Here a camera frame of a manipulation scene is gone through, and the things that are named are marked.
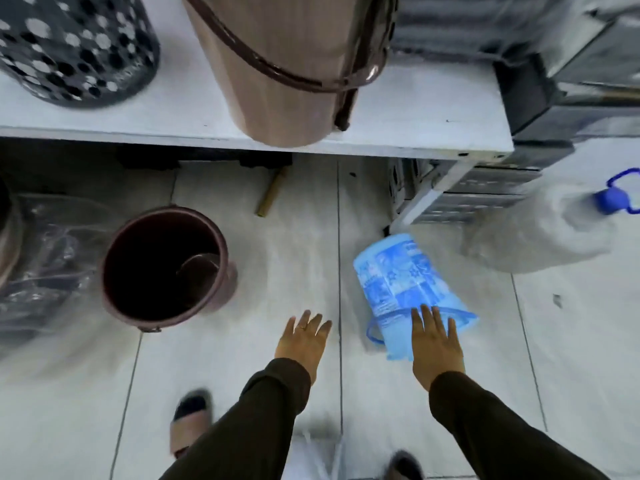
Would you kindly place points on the person's right hand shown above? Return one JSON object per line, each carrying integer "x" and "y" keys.
{"x": 436, "y": 352}

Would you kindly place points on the person's left hand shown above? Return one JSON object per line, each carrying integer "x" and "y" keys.
{"x": 302, "y": 347}

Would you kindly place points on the person's right middle finger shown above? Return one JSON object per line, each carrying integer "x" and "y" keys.
{"x": 428, "y": 318}

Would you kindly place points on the person's left middle finger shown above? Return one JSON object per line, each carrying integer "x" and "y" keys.
{"x": 315, "y": 325}

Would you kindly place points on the person's right little finger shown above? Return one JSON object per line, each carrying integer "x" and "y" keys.
{"x": 453, "y": 330}

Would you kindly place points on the person's left little finger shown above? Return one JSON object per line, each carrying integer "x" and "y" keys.
{"x": 290, "y": 328}

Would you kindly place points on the person's left forearm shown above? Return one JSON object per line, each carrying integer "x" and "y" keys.
{"x": 250, "y": 424}

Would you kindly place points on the person's right forearm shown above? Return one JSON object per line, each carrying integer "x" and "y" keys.
{"x": 495, "y": 429}

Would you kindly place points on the blue patterned plastic bucket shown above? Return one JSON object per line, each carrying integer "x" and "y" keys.
{"x": 395, "y": 279}

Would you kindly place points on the brown plastic scoop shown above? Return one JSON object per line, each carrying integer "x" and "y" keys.
{"x": 200, "y": 274}

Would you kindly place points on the clear water jug blue cap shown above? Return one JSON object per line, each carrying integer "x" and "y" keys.
{"x": 540, "y": 234}

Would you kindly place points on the wooden stick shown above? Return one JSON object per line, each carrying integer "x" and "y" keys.
{"x": 271, "y": 193}

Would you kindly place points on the person's left sandal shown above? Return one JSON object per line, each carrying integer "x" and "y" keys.
{"x": 191, "y": 422}

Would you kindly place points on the person's sandal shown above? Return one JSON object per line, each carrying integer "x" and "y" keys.
{"x": 191, "y": 422}
{"x": 406, "y": 467}

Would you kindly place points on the grey metal trunk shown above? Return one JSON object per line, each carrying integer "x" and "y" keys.
{"x": 580, "y": 74}
{"x": 490, "y": 189}

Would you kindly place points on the person's right sandal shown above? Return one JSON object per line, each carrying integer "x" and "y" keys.
{"x": 406, "y": 467}

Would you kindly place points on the dark brown plastic bucket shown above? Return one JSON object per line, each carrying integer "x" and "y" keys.
{"x": 131, "y": 254}

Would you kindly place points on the white shelf board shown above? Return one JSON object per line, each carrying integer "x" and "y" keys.
{"x": 425, "y": 119}

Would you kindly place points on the clear plastic bag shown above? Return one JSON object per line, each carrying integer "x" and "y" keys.
{"x": 50, "y": 264}

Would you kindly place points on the beige wood-look bucket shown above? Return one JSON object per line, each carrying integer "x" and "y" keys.
{"x": 280, "y": 39}

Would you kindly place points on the black perforated plastic basket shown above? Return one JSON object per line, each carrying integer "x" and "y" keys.
{"x": 75, "y": 42}

